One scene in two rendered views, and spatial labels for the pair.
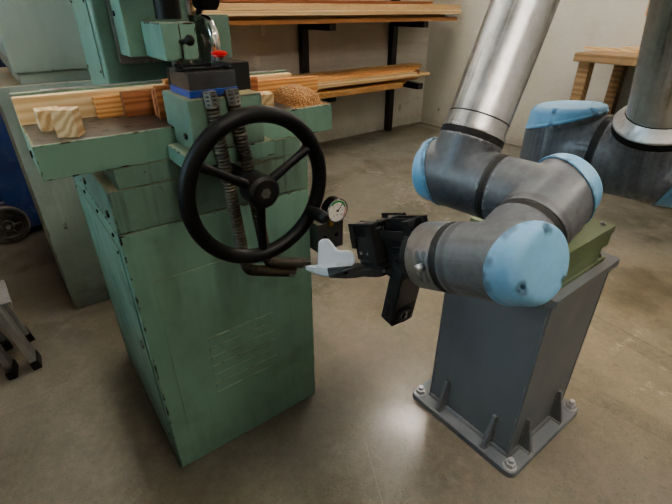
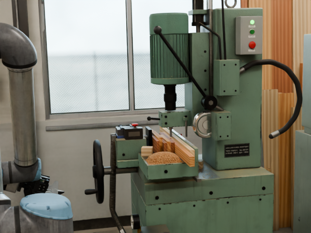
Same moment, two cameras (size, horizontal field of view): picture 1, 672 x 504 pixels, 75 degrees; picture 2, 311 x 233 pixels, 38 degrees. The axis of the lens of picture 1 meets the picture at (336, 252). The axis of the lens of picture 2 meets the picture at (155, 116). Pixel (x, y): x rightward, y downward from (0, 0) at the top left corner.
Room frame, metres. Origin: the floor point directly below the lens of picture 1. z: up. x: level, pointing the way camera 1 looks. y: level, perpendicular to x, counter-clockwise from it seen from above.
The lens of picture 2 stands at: (1.83, -1.52, 1.36)
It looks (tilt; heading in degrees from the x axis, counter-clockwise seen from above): 9 degrees down; 116
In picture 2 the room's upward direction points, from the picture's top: 1 degrees counter-clockwise
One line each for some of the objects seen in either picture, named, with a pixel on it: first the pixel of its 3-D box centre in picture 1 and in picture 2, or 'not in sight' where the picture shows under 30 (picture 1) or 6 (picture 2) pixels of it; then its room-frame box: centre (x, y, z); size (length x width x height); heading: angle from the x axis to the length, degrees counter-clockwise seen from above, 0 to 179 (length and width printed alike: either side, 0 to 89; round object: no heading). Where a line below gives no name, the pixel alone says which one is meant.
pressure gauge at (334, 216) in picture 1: (333, 211); (136, 223); (0.99, 0.01, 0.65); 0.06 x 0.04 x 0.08; 127
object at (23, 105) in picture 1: (175, 94); (174, 141); (1.02, 0.36, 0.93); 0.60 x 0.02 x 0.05; 127
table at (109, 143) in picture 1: (200, 130); (148, 154); (0.92, 0.28, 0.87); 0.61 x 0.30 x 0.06; 127
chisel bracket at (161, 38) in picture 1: (171, 44); (174, 119); (1.02, 0.35, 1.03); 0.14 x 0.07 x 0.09; 37
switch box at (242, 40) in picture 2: not in sight; (248, 35); (1.35, 0.42, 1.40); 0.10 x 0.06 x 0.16; 37
